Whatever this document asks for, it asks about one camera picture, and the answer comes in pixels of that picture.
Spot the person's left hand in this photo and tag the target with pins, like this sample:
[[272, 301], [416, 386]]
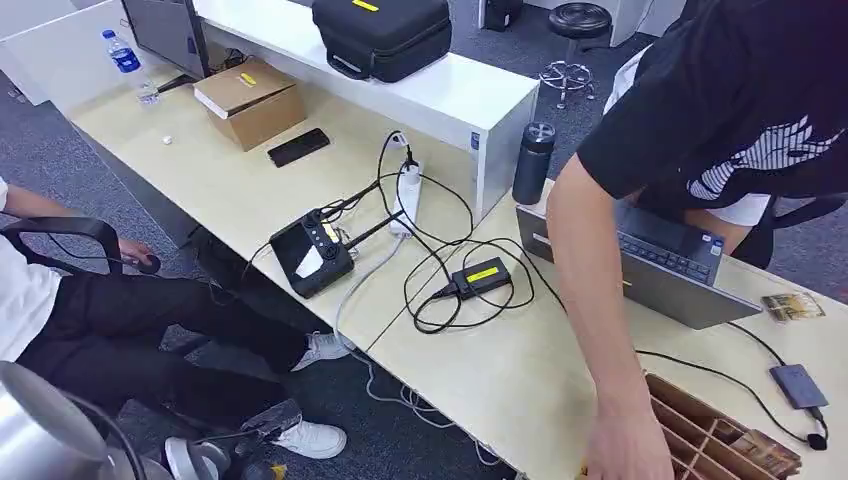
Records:
[[136, 253]]

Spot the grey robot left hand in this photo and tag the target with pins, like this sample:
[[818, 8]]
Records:
[[199, 464]]

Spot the person's right hand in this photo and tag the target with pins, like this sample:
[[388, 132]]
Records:
[[626, 450]]

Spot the person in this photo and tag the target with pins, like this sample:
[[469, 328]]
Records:
[[132, 318], [715, 79]]

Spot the wooden card box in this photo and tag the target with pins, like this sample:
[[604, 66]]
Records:
[[696, 424]]

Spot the black chair armrest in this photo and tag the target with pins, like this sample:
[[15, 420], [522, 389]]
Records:
[[66, 226]]

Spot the brown printed card stack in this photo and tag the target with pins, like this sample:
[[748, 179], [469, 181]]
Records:
[[768, 452]]

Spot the grey laptop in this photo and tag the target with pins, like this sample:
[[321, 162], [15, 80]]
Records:
[[676, 291]]

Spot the black remote controller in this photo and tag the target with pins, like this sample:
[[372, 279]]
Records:
[[310, 255]]

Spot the grey usb hub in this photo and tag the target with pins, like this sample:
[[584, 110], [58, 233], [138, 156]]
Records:
[[798, 386]]

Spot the brown cardboard box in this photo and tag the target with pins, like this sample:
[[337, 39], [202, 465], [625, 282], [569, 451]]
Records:
[[252, 104]]

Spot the clear water bottle blue label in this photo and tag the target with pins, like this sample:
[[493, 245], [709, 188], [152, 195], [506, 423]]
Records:
[[124, 60]]

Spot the black smartphone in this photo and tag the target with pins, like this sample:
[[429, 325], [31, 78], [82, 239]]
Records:
[[299, 147]]

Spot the white partition panel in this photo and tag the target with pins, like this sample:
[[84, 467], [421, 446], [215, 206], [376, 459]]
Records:
[[60, 53]]

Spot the clear wrapped card packet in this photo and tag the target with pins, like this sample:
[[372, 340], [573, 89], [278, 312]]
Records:
[[793, 307]]

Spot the dark computer monitor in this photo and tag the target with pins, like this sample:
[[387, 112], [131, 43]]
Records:
[[166, 30]]

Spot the black power adapter yellow label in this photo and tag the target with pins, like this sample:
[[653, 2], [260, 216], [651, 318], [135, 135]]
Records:
[[482, 277]]

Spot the white power strip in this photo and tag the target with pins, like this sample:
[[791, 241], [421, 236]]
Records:
[[407, 197]]

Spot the small white plug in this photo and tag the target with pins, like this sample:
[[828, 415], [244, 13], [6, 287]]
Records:
[[399, 139]]

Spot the black tumbler bottle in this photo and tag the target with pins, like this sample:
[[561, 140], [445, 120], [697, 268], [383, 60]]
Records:
[[532, 166]]

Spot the black carry case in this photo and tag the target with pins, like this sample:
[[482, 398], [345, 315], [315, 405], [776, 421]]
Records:
[[383, 34]]

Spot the white desk shelf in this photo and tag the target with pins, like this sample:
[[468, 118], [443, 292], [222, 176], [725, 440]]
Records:
[[450, 102]]

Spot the black round stool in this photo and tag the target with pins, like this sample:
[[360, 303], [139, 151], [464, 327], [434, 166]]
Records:
[[580, 21]]

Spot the black bin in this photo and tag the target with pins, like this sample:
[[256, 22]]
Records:
[[501, 13]]

